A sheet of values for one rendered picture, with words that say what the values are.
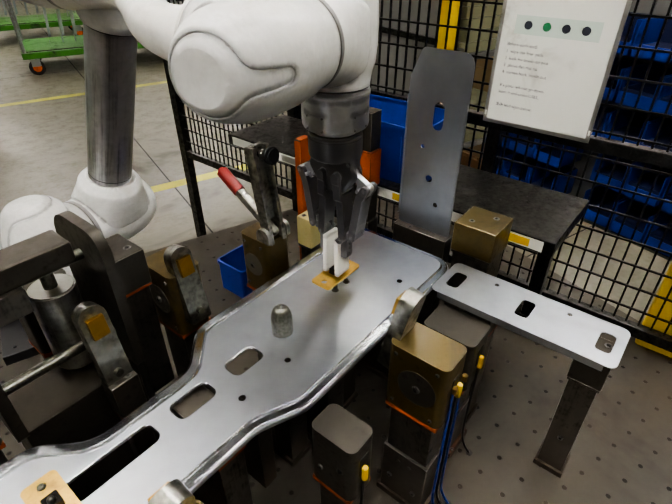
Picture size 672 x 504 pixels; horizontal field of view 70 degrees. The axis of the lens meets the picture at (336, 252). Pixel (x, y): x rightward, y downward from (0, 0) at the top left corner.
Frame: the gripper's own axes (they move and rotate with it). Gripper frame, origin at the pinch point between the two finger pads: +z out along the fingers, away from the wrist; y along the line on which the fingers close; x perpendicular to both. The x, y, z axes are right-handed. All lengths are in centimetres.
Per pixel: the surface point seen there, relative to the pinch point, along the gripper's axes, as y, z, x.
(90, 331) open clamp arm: -12.7, -0.5, -33.8
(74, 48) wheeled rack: -616, 85, 240
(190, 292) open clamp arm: -14.2, 3.9, -18.2
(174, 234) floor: -187, 109, 77
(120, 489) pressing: 3.6, 7.3, -41.5
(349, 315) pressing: 5.7, 7.6, -3.7
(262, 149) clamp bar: -14.9, -13.4, -0.1
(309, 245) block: -11.2, 6.6, 6.0
